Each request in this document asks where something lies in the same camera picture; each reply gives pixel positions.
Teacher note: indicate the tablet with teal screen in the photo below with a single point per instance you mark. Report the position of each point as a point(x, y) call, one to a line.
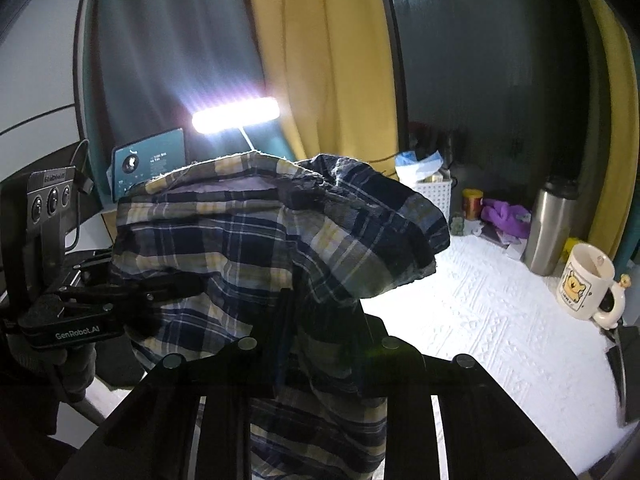
point(150, 160)

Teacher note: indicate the yellow lidded jar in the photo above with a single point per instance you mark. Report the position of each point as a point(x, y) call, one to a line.
point(472, 205)

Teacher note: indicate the blue face mask pack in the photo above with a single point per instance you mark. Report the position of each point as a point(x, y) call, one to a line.
point(417, 166)

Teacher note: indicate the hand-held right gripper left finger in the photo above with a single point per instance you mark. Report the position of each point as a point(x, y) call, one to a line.
point(200, 410)

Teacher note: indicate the purple cloth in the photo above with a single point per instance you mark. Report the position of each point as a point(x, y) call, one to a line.
point(505, 217)

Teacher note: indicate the yellow curtain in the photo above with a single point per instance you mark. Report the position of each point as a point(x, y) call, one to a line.
point(325, 50)
point(610, 135)

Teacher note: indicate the small green figurine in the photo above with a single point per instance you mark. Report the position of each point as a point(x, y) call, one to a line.
point(457, 225)

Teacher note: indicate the blue yellow plaid pants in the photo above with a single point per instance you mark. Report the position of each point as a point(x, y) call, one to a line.
point(225, 240)

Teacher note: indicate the white desk lamp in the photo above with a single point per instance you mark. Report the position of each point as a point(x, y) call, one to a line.
point(235, 114)

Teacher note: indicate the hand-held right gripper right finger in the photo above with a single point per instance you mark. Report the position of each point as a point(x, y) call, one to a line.
point(430, 390)

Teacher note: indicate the stainless steel tumbler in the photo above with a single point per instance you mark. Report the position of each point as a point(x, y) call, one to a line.
point(550, 230)

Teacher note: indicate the white plastic basket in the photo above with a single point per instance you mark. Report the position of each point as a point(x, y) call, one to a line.
point(434, 202)

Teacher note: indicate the white cartoon mug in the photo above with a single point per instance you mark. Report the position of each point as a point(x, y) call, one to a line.
point(585, 280)

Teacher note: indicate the person's left hand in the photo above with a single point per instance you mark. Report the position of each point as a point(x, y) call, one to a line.
point(74, 375)

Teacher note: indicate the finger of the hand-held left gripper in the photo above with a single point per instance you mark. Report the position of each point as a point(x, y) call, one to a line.
point(90, 265)
point(150, 291)

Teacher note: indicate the dark window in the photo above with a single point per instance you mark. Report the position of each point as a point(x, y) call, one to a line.
point(490, 85)

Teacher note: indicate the black smartphone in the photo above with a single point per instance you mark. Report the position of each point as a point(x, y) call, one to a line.
point(620, 375)

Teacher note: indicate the teal curtain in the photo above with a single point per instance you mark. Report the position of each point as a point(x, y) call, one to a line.
point(165, 50)

